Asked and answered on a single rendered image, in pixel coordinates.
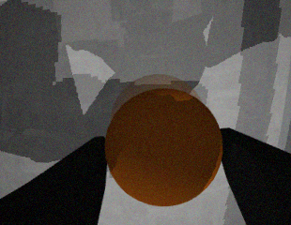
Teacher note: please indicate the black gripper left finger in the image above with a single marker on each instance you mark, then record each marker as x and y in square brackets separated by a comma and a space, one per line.
[69, 193]

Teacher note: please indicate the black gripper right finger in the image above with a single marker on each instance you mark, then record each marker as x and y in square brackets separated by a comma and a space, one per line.
[259, 176]

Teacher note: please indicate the brown ball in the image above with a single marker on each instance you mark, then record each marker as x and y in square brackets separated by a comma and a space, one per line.
[163, 147]

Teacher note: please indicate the translucent orange disc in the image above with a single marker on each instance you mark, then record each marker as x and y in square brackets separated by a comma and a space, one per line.
[151, 82]

